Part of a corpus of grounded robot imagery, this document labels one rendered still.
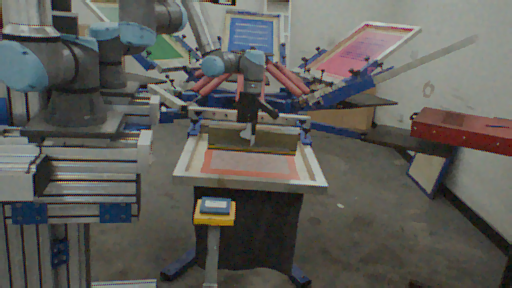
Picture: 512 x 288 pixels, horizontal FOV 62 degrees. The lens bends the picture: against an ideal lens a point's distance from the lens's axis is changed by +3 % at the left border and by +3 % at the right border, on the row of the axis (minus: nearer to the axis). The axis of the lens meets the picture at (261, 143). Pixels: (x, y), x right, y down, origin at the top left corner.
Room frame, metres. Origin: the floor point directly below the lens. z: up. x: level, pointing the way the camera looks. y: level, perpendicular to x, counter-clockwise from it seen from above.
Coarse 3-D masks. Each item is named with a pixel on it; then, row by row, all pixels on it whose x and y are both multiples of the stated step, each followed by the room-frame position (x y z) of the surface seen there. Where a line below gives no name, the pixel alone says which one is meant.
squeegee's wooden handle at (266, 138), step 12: (216, 132) 1.56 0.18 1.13; (228, 132) 1.56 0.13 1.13; (240, 132) 1.57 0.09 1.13; (264, 132) 1.57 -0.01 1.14; (276, 132) 1.58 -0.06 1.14; (288, 132) 1.59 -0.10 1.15; (240, 144) 1.57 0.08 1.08; (264, 144) 1.57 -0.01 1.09; (276, 144) 1.57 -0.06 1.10; (288, 144) 1.58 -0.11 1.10
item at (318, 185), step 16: (256, 128) 2.19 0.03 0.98; (272, 128) 2.19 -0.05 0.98; (192, 144) 1.78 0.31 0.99; (176, 176) 1.42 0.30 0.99; (192, 176) 1.42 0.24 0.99; (208, 176) 1.44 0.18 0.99; (224, 176) 1.45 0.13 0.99; (240, 176) 1.47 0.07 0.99; (320, 176) 1.55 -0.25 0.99; (304, 192) 1.45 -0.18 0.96; (320, 192) 1.46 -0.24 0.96
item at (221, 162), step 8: (208, 152) 1.79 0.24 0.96; (216, 152) 1.80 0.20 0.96; (224, 152) 1.81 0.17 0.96; (232, 152) 1.82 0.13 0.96; (240, 152) 1.83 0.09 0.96; (208, 160) 1.69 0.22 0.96; (216, 160) 1.70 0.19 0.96; (224, 160) 1.71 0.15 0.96; (232, 160) 1.72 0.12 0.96; (240, 160) 1.73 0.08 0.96; (248, 160) 1.74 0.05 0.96; (208, 168) 1.60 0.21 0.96; (216, 168) 1.61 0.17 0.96; (224, 168) 1.62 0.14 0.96; (232, 168) 1.63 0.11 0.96; (240, 168) 1.63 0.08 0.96; (248, 168) 1.64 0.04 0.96; (248, 176) 1.56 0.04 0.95
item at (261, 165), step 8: (256, 160) 1.75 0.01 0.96; (264, 160) 1.76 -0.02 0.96; (272, 160) 1.77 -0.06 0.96; (280, 160) 1.78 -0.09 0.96; (288, 160) 1.79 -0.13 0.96; (256, 168) 1.65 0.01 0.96; (264, 168) 1.66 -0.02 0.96; (272, 168) 1.67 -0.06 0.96; (280, 168) 1.68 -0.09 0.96; (288, 168) 1.69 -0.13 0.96; (256, 176) 1.56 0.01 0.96; (264, 176) 1.57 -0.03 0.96; (272, 176) 1.58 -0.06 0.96; (280, 176) 1.59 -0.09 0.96; (288, 176) 1.60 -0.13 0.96; (296, 176) 1.61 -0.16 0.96
